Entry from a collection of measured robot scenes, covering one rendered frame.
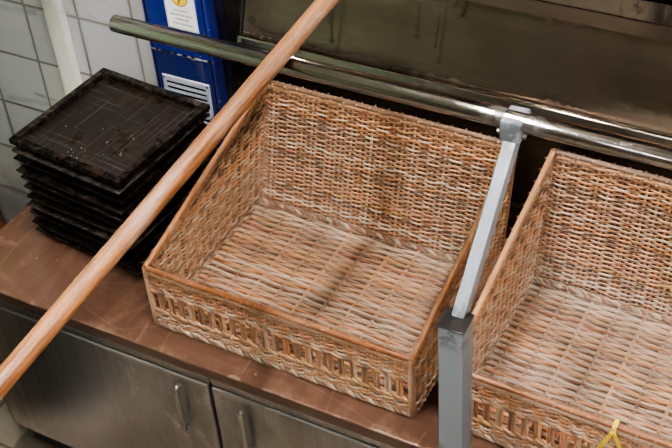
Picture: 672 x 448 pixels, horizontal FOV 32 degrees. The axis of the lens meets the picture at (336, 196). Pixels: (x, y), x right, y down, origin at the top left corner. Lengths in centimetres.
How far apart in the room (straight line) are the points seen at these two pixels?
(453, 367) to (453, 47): 67
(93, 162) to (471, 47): 75
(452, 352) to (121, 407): 95
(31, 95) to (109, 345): 81
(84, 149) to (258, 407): 60
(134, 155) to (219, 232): 25
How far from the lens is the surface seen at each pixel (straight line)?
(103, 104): 245
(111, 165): 228
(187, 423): 239
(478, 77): 217
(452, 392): 181
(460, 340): 172
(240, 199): 242
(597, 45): 209
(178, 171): 171
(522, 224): 211
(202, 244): 235
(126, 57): 265
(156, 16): 248
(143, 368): 233
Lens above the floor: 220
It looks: 40 degrees down
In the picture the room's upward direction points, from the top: 5 degrees counter-clockwise
